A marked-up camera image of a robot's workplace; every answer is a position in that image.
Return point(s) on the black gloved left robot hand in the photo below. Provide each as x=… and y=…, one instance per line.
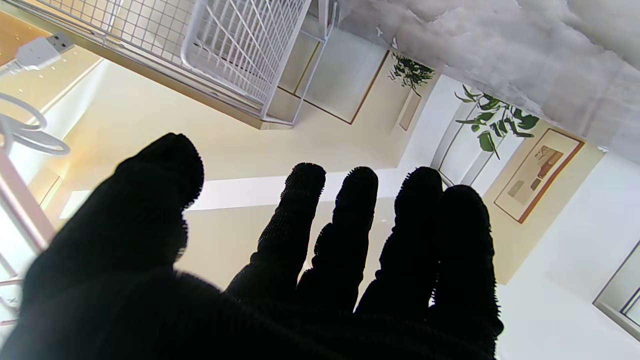
x=125, y=280

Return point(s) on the small beige framed picture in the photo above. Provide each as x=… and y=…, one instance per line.
x=410, y=111

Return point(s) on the small green plant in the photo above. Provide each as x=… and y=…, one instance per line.
x=412, y=72

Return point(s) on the large leafy green plant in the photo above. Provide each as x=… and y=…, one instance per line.
x=500, y=120

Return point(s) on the framed beige abstract picture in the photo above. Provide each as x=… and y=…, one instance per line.
x=537, y=175

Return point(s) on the white panel brown frame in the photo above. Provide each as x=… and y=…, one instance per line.
x=345, y=75

